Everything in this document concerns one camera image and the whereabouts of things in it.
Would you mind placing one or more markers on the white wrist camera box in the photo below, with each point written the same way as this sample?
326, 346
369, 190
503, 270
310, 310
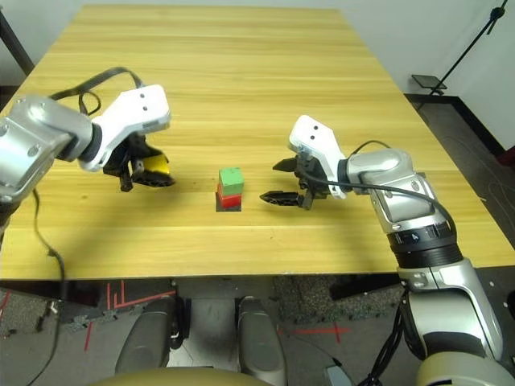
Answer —
316, 140
133, 114

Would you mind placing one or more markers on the black tripod stand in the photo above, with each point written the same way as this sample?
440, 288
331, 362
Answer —
462, 56

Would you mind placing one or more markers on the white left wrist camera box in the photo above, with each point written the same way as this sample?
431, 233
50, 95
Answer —
133, 114

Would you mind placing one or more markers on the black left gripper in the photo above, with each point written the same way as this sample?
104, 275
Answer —
126, 161

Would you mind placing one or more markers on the red wooden block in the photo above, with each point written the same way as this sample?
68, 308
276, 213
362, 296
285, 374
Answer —
229, 199

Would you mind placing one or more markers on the yellow wooden block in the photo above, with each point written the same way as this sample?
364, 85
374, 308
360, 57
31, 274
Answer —
157, 165

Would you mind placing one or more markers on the olive robot torso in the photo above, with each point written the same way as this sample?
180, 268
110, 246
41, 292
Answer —
177, 378

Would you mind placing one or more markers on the speckled foam floor mat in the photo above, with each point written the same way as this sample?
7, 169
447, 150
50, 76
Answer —
310, 299

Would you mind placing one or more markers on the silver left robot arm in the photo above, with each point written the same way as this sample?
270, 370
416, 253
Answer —
36, 140

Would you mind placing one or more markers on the small grey floor object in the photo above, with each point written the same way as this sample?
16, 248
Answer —
336, 374

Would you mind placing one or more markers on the black square pad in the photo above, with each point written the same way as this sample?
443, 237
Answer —
227, 209

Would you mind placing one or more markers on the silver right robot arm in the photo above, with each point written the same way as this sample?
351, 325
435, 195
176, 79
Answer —
426, 225

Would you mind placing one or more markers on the grey robot left leg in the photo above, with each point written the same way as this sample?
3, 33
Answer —
147, 339

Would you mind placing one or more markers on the green wooden block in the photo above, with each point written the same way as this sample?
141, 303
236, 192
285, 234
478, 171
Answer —
230, 180

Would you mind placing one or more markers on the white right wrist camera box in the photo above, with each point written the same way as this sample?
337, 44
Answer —
316, 140

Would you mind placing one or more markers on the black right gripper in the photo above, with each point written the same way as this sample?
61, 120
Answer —
311, 181

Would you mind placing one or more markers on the grey robot leg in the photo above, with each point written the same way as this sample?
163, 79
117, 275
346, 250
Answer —
261, 342
147, 339

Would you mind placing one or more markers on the grey robot right leg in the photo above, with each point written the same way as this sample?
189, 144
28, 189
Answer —
261, 342

